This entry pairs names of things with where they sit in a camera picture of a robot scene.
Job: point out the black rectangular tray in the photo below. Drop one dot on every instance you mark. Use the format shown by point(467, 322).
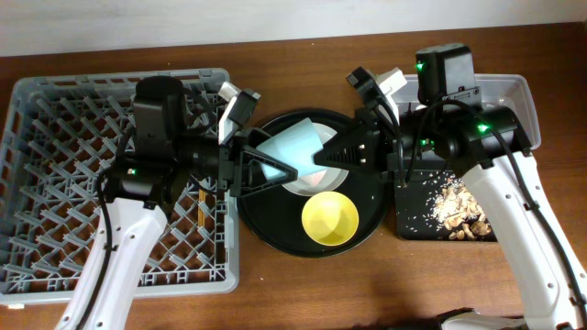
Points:
point(422, 206)

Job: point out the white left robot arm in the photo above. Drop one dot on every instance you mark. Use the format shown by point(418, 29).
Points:
point(153, 164)

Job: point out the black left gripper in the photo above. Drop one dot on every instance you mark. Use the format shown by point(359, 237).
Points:
point(227, 165)

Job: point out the pink cup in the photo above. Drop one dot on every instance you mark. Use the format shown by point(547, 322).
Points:
point(318, 179)

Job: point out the yellow bowl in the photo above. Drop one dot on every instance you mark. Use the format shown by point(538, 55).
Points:
point(330, 219)

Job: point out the food scraps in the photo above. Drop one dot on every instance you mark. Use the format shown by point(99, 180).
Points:
point(461, 208)

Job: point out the grey dishwasher rack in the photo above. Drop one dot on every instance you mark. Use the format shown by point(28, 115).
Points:
point(60, 133)

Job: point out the wooden chopstick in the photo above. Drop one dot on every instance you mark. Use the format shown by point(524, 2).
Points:
point(201, 207)

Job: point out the white plate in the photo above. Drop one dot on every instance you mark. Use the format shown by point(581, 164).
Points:
point(338, 176)

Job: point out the clear plastic bin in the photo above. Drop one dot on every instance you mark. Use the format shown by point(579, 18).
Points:
point(510, 90)

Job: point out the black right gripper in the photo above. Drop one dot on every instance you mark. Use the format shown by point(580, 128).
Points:
point(387, 149)

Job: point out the black round tray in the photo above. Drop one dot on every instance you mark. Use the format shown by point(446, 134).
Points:
point(275, 216)

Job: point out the light blue cup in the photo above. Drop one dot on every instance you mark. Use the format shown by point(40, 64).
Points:
point(296, 147)

